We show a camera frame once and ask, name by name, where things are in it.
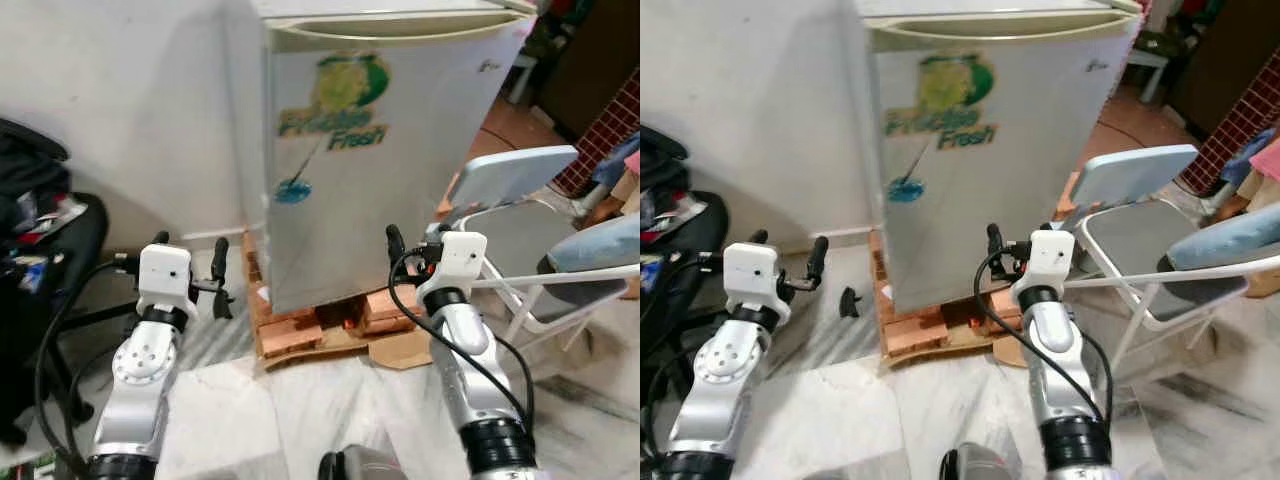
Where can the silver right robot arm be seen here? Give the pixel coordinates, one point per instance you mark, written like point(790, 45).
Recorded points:
point(465, 370)
point(1050, 340)

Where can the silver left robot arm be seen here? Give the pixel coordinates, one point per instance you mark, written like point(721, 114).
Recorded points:
point(140, 370)
point(720, 370)

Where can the silver mini fridge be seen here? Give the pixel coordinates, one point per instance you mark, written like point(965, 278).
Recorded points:
point(400, 180)
point(1020, 200)

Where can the small black floor object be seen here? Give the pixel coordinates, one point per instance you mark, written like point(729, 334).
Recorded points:
point(850, 303)
point(224, 306)

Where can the orange brick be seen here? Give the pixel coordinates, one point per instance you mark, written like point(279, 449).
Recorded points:
point(392, 308)
point(280, 325)
point(998, 318)
point(905, 325)

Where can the black office chair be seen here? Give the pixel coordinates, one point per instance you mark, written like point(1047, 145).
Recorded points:
point(700, 230)
point(85, 240)

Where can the white folding chair grey seat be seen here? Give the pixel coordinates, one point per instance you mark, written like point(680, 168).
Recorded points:
point(510, 240)
point(1130, 240)

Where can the brown cardboard piece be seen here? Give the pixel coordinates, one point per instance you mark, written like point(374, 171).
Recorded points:
point(1012, 352)
point(405, 350)

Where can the light blue child chair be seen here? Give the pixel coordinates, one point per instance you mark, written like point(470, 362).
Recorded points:
point(510, 175)

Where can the black bag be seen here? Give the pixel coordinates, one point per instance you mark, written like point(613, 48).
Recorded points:
point(660, 160)
point(30, 165)

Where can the blue towel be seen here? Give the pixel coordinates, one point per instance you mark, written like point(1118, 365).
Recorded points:
point(608, 168)
point(1238, 168)

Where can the white child chair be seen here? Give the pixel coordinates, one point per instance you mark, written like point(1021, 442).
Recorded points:
point(520, 72)
point(1148, 68)

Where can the red tiled column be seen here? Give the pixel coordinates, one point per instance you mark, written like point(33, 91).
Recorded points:
point(1230, 130)
point(600, 135)

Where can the grey robot right leg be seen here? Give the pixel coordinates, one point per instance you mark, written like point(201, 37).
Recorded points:
point(365, 465)
point(985, 463)

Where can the brown wooden panel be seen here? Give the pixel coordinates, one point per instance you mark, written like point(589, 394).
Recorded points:
point(590, 60)
point(1220, 60)

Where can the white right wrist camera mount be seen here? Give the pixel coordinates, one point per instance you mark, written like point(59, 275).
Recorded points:
point(1050, 258)
point(462, 260)

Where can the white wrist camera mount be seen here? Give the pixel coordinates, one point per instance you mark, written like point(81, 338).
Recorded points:
point(462, 260)
point(750, 272)
point(1050, 258)
point(165, 275)

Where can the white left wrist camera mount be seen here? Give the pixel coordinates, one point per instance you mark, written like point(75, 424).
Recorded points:
point(750, 272)
point(165, 275)

